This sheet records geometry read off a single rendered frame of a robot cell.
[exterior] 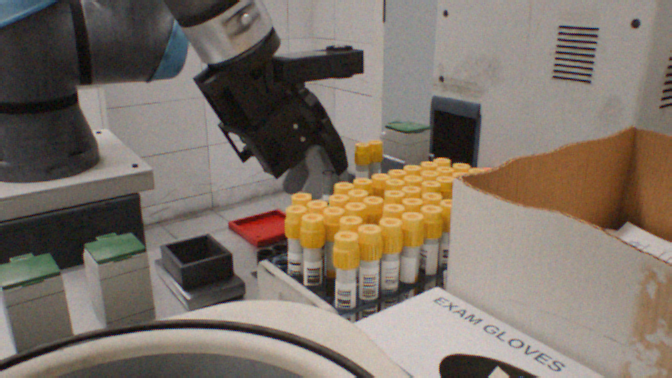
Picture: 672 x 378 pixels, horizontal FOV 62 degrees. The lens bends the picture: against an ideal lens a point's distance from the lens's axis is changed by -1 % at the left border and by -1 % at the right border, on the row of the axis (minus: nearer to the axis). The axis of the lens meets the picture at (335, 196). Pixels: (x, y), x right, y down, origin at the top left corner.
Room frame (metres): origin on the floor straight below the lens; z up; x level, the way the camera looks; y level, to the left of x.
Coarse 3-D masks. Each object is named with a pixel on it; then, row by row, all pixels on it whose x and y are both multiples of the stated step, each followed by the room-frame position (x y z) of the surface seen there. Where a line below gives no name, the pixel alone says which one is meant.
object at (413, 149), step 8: (384, 136) 0.66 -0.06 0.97; (392, 136) 0.65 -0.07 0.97; (400, 136) 0.64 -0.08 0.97; (408, 136) 0.63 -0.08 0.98; (416, 136) 0.64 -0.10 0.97; (424, 136) 0.65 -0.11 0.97; (384, 144) 0.66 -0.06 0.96; (392, 144) 0.65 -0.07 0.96; (400, 144) 0.64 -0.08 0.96; (408, 144) 0.63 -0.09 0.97; (416, 144) 0.64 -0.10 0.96; (424, 144) 0.65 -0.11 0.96; (384, 152) 0.66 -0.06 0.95; (392, 152) 0.65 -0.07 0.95; (400, 152) 0.64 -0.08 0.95; (408, 152) 0.63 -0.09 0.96; (416, 152) 0.64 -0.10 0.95; (424, 152) 0.65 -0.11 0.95; (408, 160) 0.63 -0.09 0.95; (416, 160) 0.64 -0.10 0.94; (424, 160) 0.65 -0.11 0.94
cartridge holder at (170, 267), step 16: (192, 240) 0.49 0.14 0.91; (208, 240) 0.49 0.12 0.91; (176, 256) 0.48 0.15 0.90; (192, 256) 0.49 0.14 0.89; (208, 256) 0.50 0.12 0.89; (224, 256) 0.45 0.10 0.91; (160, 272) 0.47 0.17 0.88; (176, 272) 0.44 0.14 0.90; (192, 272) 0.44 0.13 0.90; (208, 272) 0.44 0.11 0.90; (224, 272) 0.45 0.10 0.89; (176, 288) 0.44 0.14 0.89; (192, 288) 0.43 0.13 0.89; (208, 288) 0.43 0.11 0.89; (224, 288) 0.43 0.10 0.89; (240, 288) 0.44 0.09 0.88; (192, 304) 0.42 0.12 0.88; (208, 304) 0.42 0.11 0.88
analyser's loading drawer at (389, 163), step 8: (384, 160) 0.65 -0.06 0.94; (392, 160) 0.64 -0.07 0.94; (400, 160) 0.63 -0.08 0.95; (432, 160) 0.65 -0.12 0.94; (456, 160) 0.74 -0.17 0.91; (464, 160) 0.74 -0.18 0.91; (384, 168) 0.65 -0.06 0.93; (392, 168) 0.64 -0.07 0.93; (400, 168) 0.63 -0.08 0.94; (352, 176) 0.61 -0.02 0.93
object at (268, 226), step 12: (252, 216) 0.61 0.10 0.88; (264, 216) 0.62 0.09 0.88; (276, 216) 0.63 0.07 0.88; (240, 228) 0.58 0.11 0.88; (252, 228) 0.59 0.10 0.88; (264, 228) 0.59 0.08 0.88; (276, 228) 0.59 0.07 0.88; (252, 240) 0.55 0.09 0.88; (264, 240) 0.55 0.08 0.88; (276, 240) 0.56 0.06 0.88
